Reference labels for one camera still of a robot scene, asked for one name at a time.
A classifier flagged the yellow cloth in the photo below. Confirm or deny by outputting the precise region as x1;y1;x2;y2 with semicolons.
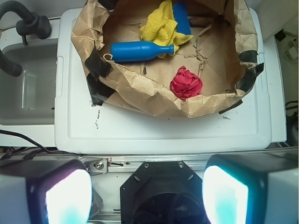
140;0;193;53

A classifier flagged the black cable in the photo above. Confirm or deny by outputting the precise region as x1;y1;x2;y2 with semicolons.
0;129;82;161

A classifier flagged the grey sink basin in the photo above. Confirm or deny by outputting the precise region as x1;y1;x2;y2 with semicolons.
0;39;57;126

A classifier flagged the aluminium rail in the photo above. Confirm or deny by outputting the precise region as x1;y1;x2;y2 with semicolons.
79;142;299;175

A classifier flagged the blue sponge roll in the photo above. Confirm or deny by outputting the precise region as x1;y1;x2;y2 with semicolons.
172;2;192;35

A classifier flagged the white plastic bin lid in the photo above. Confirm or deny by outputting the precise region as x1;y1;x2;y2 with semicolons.
55;9;272;155

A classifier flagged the red crumpled paper ball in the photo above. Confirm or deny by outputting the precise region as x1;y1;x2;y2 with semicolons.
170;66;203;100

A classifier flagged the blue plastic bottle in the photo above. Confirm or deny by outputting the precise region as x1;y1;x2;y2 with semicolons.
110;41;175;62

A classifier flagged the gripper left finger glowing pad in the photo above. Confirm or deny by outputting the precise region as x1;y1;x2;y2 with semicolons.
0;160;93;224

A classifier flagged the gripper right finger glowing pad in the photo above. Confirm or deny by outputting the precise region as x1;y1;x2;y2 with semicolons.
202;153;299;224

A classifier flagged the brown paper bag tray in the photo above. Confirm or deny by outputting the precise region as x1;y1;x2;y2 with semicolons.
71;0;263;118

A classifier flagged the black octagonal mount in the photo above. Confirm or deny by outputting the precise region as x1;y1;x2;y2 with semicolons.
120;162;209;224

